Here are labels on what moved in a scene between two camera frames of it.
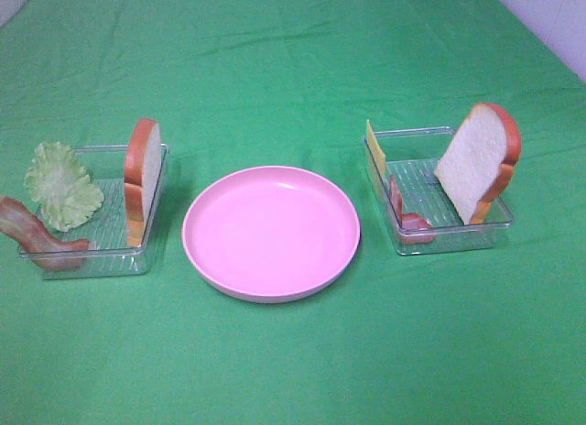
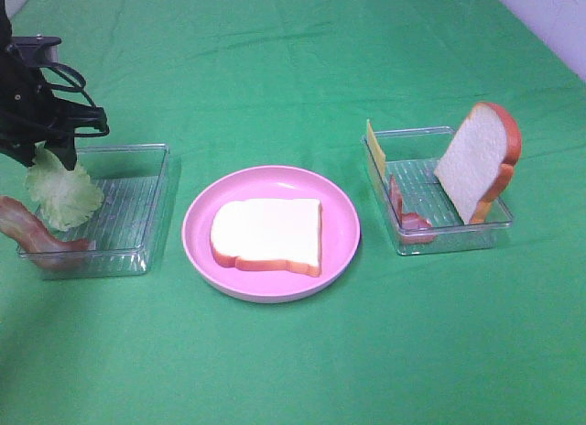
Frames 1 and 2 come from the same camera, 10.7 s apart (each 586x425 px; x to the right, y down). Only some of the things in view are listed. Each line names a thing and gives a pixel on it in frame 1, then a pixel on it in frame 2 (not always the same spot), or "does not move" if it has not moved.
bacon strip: (37, 240) does not move
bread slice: (142, 177) -> (280, 231)
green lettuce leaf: (66, 194) does not move
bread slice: (479, 166) does not move
